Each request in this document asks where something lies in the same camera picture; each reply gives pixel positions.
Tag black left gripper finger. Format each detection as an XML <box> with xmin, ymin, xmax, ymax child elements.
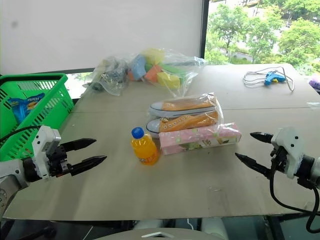
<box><xmin>68</xmin><ymin>155</ymin><xmax>108</xmax><ymax>177</ymax></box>
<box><xmin>62</xmin><ymin>138</ymin><xmax>98</xmax><ymax>152</ymax></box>

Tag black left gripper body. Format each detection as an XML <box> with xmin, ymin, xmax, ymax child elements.
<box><xmin>46</xmin><ymin>144</ymin><xmax>73</xmax><ymax>178</ymax></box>

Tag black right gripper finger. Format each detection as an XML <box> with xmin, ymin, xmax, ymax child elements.
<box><xmin>234</xmin><ymin>153</ymin><xmax>273</xmax><ymax>179</ymax></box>
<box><xmin>250</xmin><ymin>132</ymin><xmax>275</xmax><ymax>145</ymax></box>

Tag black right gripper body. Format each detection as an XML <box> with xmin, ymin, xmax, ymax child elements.
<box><xmin>269</xmin><ymin>145</ymin><xmax>288</xmax><ymax>174</ymax></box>

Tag green plastic basket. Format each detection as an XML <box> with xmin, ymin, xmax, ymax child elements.
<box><xmin>0</xmin><ymin>72</ymin><xmax>75</xmax><ymax>163</ymax></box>

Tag pink tissue box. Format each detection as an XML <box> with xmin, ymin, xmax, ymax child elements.
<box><xmin>158</xmin><ymin>122</ymin><xmax>242</xmax><ymax>155</ymax></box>

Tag orange soda bottle blue cap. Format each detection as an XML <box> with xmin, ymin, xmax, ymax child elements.
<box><xmin>130</xmin><ymin>126</ymin><xmax>160</xmax><ymax>166</ymax></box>

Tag blue snack bag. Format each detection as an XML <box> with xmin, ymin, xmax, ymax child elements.
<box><xmin>7</xmin><ymin>92</ymin><xmax>46</xmax><ymax>126</ymax></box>

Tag clear bag of dark parts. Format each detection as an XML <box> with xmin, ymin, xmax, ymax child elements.
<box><xmin>84</xmin><ymin>55</ymin><xmax>131</xmax><ymax>96</ymax></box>

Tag purple object at table edge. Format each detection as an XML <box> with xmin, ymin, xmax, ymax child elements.
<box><xmin>308</xmin><ymin>75</ymin><xmax>320</xmax><ymax>91</ymax></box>

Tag bagged orange canvas sneakers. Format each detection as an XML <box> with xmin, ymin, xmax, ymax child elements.
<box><xmin>145</xmin><ymin>92</ymin><xmax>225</xmax><ymax>133</ymax></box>

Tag white roller blind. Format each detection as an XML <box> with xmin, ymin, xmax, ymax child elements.
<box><xmin>0</xmin><ymin>0</ymin><xmax>205</xmax><ymax>76</ymax></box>

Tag bag of colourful foam blocks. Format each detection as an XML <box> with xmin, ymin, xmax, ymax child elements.
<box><xmin>127</xmin><ymin>47</ymin><xmax>208</xmax><ymax>98</ymax></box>

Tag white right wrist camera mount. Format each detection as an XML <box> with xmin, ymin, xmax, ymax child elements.
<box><xmin>271</xmin><ymin>126</ymin><xmax>305</xmax><ymax>180</ymax></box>

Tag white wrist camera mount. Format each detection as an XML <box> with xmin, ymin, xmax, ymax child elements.
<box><xmin>31</xmin><ymin>125</ymin><xmax>62</xmax><ymax>180</ymax></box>
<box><xmin>271</xmin><ymin>126</ymin><xmax>305</xmax><ymax>180</ymax></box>

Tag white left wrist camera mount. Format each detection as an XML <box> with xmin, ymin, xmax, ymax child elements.
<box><xmin>31</xmin><ymin>125</ymin><xmax>62</xmax><ymax>180</ymax></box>

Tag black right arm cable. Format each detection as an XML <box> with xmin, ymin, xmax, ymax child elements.
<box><xmin>269</xmin><ymin>144</ymin><xmax>320</xmax><ymax>234</ymax></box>

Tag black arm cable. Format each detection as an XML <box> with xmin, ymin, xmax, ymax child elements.
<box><xmin>269</xmin><ymin>144</ymin><xmax>320</xmax><ymax>234</ymax></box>
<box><xmin>0</xmin><ymin>125</ymin><xmax>42</xmax><ymax>143</ymax></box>

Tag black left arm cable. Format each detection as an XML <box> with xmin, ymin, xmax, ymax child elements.
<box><xmin>0</xmin><ymin>125</ymin><xmax>42</xmax><ymax>143</ymax></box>

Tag blue glue gun with cable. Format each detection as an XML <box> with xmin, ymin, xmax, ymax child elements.
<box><xmin>242</xmin><ymin>65</ymin><xmax>295</xmax><ymax>92</ymax></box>

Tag black window frame post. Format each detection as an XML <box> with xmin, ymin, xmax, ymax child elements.
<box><xmin>199</xmin><ymin>0</ymin><xmax>210</xmax><ymax>59</ymax></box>

